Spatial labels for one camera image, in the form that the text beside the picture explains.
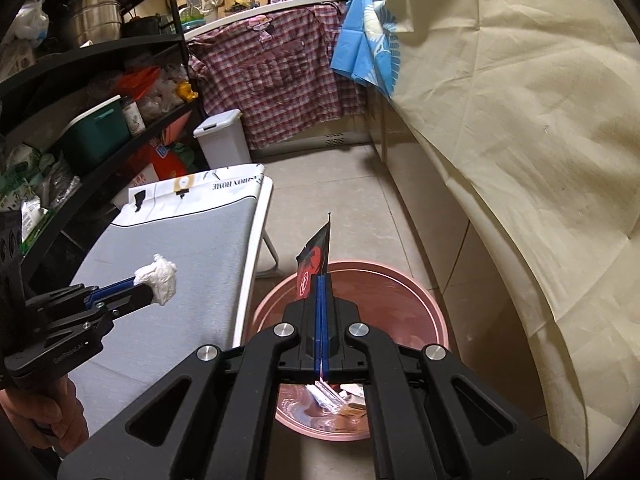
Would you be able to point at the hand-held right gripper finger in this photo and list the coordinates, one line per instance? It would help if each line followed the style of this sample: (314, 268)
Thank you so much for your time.
(327, 320)
(319, 320)

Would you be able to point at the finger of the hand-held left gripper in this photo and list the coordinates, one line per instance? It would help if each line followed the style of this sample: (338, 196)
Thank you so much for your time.
(135, 300)
(112, 291)

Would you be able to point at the white tissue wad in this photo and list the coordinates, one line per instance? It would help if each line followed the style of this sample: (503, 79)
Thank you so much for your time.
(157, 280)

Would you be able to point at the black red-print snack packet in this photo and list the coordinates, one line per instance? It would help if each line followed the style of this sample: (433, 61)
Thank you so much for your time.
(315, 255)

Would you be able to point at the pink plastic bucket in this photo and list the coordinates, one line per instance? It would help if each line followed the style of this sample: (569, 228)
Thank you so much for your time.
(390, 290)

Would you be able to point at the person's left hand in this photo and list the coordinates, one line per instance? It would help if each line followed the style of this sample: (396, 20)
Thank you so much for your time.
(40, 415)

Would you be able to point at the grey table mat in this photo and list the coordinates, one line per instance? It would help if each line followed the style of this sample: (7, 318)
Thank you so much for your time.
(175, 240)

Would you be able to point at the grey ironing board table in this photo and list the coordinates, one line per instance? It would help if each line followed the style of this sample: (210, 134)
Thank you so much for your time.
(250, 280)

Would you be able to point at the green food packets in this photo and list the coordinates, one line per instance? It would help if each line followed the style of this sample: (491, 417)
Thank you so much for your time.
(30, 215)

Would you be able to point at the red carton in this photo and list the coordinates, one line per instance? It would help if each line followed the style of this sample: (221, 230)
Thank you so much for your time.
(160, 165)

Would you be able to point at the beige kitchen cabinet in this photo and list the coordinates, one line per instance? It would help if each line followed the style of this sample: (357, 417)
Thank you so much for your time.
(445, 240)

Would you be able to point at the white printed mat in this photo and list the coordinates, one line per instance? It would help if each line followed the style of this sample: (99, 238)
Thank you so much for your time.
(220, 182)

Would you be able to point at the green storage box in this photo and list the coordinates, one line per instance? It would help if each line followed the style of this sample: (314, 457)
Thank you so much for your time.
(97, 130)

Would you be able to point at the glass jar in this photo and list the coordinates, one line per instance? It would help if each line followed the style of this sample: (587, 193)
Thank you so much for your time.
(134, 117)

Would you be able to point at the small white lidded bin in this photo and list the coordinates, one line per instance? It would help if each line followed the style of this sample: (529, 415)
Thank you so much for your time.
(225, 140)

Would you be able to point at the bag of garlic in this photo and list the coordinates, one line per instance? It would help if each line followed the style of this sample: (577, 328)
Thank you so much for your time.
(160, 96)

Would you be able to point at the orange plastic bag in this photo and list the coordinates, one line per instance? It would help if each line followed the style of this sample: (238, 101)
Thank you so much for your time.
(140, 80)

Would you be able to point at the yellow toy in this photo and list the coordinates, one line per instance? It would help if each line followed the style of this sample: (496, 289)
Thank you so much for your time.
(186, 91)

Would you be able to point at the black metal shelf rack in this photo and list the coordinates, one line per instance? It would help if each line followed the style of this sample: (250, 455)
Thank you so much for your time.
(90, 57)

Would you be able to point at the red plaid shirt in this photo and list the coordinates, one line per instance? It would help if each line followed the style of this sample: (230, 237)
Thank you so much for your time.
(280, 75)

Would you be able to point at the black pot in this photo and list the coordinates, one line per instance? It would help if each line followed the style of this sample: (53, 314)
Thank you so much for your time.
(142, 25)

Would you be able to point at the cream cloth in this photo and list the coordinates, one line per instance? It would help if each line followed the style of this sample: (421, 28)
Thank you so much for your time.
(525, 135)

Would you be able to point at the steel pot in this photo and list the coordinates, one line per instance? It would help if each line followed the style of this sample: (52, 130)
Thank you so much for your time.
(92, 15)

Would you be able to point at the blue printed cloth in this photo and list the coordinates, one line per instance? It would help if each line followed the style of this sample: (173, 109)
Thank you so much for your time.
(360, 45)

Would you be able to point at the white plastic bag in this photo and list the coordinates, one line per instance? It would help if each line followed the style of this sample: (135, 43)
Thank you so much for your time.
(30, 20)

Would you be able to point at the white kitchen counter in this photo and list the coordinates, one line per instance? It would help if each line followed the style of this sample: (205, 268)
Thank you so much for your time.
(260, 9)

